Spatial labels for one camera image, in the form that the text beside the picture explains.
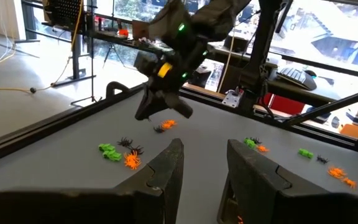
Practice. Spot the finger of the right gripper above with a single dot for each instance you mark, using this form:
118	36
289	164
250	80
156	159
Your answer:
180	107
149	105

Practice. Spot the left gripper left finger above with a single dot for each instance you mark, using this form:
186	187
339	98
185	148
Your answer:
160	174

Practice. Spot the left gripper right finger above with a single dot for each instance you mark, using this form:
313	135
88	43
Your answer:
259	186

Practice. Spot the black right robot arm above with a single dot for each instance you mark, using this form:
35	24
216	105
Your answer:
222	15

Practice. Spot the orange plastic spider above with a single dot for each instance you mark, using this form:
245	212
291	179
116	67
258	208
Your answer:
132	160
349	182
262	148
337	172
168	124

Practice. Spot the black plastic spider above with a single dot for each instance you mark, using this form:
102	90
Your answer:
137	150
158	128
125	142
255	140
322	159

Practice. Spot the green plastic hand toy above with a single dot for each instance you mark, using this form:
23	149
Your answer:
112	155
106	147
305	153
250	142

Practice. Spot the white metal mounting plate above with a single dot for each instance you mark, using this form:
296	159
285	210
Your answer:
233	98

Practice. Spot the small orange-red object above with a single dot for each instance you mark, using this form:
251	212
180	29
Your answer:
123	32

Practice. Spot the small black tripod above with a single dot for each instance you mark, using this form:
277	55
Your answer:
113	54

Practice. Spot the black tripod stand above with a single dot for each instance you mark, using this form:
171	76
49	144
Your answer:
92	62

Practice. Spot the red panel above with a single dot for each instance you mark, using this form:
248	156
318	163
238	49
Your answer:
283	104

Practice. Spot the black workbench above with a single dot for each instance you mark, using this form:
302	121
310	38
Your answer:
76	56

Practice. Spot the grey table mat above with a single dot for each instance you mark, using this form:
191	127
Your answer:
57	161

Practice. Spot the dark computer keyboard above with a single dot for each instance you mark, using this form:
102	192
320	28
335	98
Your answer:
297	77

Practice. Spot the black computer mouse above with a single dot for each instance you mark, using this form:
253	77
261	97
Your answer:
310	73

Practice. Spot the black perforated panel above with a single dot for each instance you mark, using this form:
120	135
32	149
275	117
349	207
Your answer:
64	12

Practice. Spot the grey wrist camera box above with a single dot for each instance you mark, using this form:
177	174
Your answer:
145	63

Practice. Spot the black curved frame bracket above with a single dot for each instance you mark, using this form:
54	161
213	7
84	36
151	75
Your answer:
117	88

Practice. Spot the black aluminium table frame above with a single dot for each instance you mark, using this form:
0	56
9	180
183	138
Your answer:
42	129

